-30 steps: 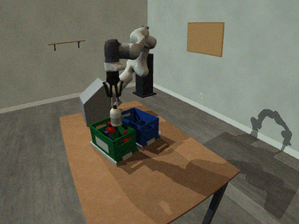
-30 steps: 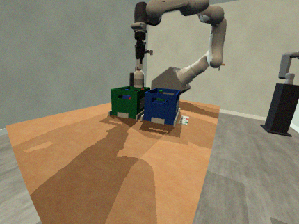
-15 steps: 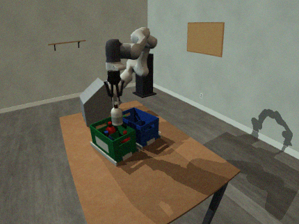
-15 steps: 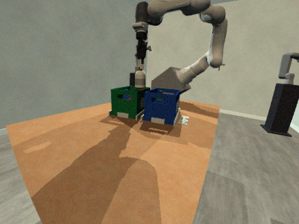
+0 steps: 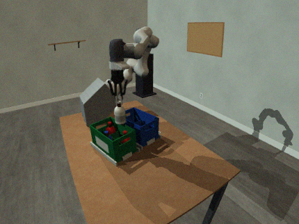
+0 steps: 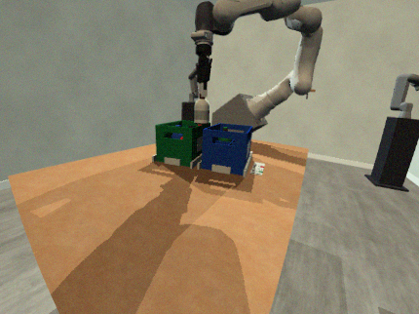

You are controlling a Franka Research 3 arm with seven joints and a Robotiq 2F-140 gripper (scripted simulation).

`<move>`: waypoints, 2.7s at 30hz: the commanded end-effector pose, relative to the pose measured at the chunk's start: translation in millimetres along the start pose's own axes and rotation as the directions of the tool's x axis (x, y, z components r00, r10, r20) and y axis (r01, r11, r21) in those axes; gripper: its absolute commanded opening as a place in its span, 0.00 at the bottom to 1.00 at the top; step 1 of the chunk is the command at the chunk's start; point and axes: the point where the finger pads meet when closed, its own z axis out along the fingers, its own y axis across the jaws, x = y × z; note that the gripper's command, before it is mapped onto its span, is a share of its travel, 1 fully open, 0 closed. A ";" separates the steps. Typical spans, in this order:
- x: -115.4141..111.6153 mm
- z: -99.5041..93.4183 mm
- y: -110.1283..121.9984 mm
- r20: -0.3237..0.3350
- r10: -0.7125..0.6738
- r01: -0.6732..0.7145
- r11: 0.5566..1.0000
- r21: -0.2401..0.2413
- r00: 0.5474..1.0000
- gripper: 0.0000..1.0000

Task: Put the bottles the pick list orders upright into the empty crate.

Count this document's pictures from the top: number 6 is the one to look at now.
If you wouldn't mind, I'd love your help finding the beige paper pick list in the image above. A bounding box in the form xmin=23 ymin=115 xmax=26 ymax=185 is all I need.
xmin=250 ymin=162 xmax=265 ymax=176

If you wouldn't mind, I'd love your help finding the green crate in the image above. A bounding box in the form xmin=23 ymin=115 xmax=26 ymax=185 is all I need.
xmin=155 ymin=120 xmax=210 ymax=167

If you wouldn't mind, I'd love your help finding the blue bottle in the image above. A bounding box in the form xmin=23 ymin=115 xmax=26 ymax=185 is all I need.
xmin=171 ymin=125 xmax=182 ymax=139

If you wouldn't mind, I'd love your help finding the blue crate with dividers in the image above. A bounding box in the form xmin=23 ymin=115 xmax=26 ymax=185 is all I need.
xmin=202 ymin=123 xmax=252 ymax=176

